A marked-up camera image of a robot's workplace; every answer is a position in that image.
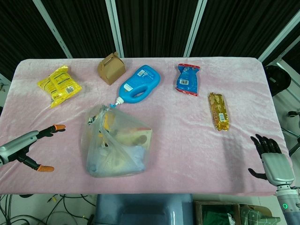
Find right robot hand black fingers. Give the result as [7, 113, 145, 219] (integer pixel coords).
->
[248, 134, 296, 187]

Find black round stool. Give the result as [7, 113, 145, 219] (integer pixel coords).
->
[264, 65, 292, 97]

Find clear plastic bag with items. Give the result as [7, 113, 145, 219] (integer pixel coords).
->
[80, 104, 153, 179]

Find blue detergent bottle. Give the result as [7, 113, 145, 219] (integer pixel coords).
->
[109, 65, 162, 110]

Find pink velvet tablecloth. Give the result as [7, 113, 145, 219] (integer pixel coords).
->
[0, 57, 294, 196]

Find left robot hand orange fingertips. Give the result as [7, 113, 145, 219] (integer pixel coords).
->
[0, 124, 67, 173]

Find white partition frame post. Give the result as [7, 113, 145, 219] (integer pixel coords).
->
[32, 0, 74, 59]
[257, 10, 300, 62]
[184, 0, 208, 58]
[105, 0, 125, 59]

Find yellow snack packet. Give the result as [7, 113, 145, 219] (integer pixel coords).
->
[37, 65, 83, 109]

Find blue red snack packet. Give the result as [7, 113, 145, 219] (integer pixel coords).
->
[174, 63, 202, 97]

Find black floor cables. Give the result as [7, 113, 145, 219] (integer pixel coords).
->
[0, 193, 97, 225]

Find gold snack bar packet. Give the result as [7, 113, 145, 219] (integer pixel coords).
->
[208, 92, 232, 133]

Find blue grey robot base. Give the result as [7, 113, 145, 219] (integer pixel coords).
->
[94, 194, 194, 225]

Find brown cardboard gable box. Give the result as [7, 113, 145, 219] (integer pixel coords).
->
[97, 52, 127, 86]

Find wooden crate with green cloth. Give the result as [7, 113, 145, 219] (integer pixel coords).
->
[194, 200, 242, 225]

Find black chair base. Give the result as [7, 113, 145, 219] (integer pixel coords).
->
[282, 110, 300, 160]

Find green checked cloth bundle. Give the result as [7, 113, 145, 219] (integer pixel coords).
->
[239, 203, 281, 225]

